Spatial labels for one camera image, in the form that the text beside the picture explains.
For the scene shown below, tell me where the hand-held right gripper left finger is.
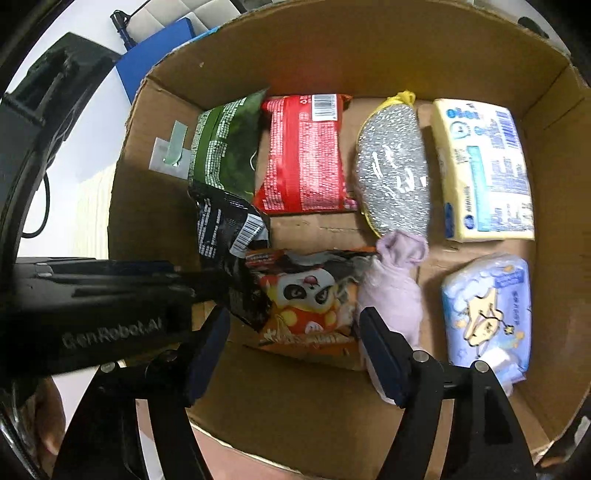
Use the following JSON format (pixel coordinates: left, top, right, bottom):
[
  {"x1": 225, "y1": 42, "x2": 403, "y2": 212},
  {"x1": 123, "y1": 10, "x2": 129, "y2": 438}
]
[{"x1": 51, "y1": 305, "x2": 232, "y2": 480}]

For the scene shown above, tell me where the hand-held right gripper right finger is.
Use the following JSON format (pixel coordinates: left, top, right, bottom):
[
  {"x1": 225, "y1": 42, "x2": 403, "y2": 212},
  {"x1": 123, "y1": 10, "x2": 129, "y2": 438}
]
[{"x1": 359, "y1": 307, "x2": 539, "y2": 480}]

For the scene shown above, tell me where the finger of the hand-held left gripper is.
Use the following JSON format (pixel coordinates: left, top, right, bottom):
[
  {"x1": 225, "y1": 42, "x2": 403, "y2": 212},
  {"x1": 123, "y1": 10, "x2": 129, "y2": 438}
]
[{"x1": 173, "y1": 268, "x2": 232, "y2": 308}]

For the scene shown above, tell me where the black snack packet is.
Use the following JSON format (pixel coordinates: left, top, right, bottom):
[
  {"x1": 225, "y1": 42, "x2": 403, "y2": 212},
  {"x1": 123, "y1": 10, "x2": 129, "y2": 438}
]
[{"x1": 188, "y1": 180, "x2": 273, "y2": 333}]

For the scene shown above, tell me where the purple sock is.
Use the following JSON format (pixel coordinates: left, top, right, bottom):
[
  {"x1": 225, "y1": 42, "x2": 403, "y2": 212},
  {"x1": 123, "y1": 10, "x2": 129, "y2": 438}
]
[{"x1": 358, "y1": 231, "x2": 430, "y2": 407}]

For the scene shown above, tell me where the cardboard box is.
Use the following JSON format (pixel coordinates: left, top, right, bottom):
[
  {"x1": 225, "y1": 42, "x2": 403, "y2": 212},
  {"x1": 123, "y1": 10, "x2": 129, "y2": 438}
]
[{"x1": 107, "y1": 0, "x2": 591, "y2": 478}]

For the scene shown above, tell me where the orange panda snack packet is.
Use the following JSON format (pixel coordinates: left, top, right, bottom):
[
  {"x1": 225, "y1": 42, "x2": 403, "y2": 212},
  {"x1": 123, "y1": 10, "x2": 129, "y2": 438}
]
[{"x1": 244, "y1": 247, "x2": 377, "y2": 370}]

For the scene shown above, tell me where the blue tissue pack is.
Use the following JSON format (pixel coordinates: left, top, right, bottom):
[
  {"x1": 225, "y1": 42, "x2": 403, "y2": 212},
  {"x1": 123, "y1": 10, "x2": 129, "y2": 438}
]
[{"x1": 441, "y1": 256, "x2": 532, "y2": 398}]

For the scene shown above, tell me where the green snack packet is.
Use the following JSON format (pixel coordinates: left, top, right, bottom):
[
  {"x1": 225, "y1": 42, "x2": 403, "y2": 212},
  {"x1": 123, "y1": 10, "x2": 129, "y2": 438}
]
[{"x1": 187, "y1": 88, "x2": 271, "y2": 204}]

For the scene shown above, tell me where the red snack packet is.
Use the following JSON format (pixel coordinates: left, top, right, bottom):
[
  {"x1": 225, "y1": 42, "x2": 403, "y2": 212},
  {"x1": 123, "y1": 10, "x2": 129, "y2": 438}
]
[{"x1": 253, "y1": 93, "x2": 358, "y2": 217}]

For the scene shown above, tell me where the silver scouring pad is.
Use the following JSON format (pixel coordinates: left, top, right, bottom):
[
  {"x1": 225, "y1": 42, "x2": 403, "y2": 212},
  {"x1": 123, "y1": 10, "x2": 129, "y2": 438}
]
[{"x1": 352, "y1": 90, "x2": 432, "y2": 238}]

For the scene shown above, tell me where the yellow wet wipes pack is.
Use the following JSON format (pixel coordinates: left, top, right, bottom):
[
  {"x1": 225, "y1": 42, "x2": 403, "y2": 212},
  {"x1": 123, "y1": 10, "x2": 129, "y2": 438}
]
[{"x1": 431, "y1": 98, "x2": 536, "y2": 243}]

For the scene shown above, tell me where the striped tablecloth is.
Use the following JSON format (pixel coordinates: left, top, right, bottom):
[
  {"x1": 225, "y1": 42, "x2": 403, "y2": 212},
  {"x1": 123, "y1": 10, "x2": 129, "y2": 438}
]
[{"x1": 74, "y1": 164, "x2": 118, "y2": 260}]

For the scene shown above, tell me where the blue foam mat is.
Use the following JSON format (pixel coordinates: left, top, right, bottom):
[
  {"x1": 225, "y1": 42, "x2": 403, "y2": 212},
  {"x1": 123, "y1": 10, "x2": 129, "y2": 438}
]
[{"x1": 115, "y1": 17, "x2": 220, "y2": 100}]

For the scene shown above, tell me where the black plastic device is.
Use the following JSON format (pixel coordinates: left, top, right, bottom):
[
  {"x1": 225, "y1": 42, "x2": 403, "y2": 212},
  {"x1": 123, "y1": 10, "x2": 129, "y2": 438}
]
[{"x1": 0, "y1": 32, "x2": 118, "y2": 259}]

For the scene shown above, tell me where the white cushioned panel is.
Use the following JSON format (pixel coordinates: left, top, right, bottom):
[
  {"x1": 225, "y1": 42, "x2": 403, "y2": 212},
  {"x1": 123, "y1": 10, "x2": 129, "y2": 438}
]
[{"x1": 124, "y1": 0, "x2": 245, "y2": 47}]

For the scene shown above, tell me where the black cable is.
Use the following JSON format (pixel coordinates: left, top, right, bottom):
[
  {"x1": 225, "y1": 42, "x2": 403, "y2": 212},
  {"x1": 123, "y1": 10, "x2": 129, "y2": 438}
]
[{"x1": 21, "y1": 173, "x2": 51, "y2": 238}]

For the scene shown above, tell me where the black metal frame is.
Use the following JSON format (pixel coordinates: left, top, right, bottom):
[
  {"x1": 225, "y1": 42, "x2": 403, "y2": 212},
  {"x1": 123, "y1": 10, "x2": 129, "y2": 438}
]
[{"x1": 110, "y1": 0, "x2": 153, "y2": 47}]

